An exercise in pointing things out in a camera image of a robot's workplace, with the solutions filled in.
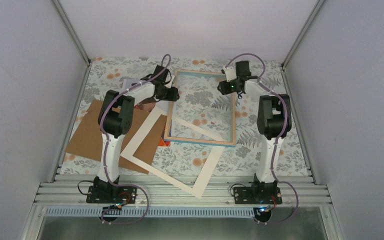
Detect cream mat board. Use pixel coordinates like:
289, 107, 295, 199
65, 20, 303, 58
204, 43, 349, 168
120, 107, 225, 199

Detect teal wooden picture frame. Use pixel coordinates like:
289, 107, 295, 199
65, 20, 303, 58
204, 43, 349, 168
164, 69, 237, 147

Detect printed photo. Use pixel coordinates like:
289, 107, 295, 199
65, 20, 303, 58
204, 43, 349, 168
121, 97, 170, 150

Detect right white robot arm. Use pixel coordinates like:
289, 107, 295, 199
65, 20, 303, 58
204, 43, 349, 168
217, 60, 292, 205

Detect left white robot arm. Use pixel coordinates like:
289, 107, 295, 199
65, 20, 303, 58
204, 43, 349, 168
86, 65, 180, 203

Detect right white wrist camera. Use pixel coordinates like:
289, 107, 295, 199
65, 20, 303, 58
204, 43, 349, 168
221, 66, 237, 82

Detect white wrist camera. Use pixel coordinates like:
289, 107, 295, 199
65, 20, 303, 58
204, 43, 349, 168
221, 66, 237, 82
163, 75, 175, 88

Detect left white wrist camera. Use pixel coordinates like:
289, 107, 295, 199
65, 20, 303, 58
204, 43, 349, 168
163, 75, 175, 88

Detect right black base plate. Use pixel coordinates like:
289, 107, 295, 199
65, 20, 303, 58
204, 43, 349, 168
233, 186, 283, 205

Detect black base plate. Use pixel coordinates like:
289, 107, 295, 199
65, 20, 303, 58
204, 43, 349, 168
233, 186, 283, 205
86, 186, 137, 204

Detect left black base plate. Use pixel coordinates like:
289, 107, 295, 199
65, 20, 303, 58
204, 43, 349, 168
86, 186, 137, 204

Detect slotted cable duct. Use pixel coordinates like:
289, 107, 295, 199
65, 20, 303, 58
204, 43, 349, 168
44, 206, 255, 219

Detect aluminium rail frame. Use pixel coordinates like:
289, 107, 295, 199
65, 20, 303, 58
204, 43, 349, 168
19, 0, 345, 240

